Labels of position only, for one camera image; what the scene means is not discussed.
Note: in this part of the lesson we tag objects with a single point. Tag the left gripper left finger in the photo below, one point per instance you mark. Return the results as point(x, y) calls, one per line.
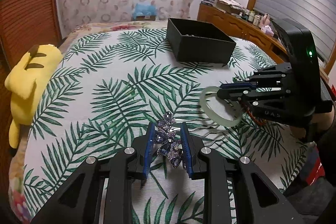
point(101, 187)

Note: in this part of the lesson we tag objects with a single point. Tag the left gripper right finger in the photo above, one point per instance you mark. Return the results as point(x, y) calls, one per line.
point(257, 199)

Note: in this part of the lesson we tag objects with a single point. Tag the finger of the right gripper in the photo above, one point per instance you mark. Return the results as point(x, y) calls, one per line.
point(239, 85)
point(243, 94)

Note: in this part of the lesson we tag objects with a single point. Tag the pale green jade bangle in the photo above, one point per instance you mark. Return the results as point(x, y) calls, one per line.
point(212, 90)

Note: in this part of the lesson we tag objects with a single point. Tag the purple jeweled hair comb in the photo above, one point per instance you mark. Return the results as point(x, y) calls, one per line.
point(178, 141)

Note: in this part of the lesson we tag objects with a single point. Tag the black jewelry box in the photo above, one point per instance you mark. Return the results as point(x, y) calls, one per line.
point(201, 42)

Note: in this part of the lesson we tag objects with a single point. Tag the wooden dresser cabinet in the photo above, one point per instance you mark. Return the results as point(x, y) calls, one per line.
point(242, 29)

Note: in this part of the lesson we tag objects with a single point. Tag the floral bed sheet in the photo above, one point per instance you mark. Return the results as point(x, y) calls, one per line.
point(17, 199)

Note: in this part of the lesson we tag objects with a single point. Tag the palm leaf print cloth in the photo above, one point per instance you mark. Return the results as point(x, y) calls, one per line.
point(110, 86)

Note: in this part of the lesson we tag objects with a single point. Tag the brown cardboard box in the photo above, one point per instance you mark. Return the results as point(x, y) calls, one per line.
point(145, 18)

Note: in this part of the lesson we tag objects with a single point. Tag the blue plush toy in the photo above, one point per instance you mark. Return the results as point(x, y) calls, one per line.
point(141, 9)

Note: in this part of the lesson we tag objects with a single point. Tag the yellow Pikachu plush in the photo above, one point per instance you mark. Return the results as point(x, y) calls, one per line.
point(27, 82)

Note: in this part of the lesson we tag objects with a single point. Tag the wooden slatted wardrobe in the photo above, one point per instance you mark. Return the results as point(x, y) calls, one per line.
point(25, 23)

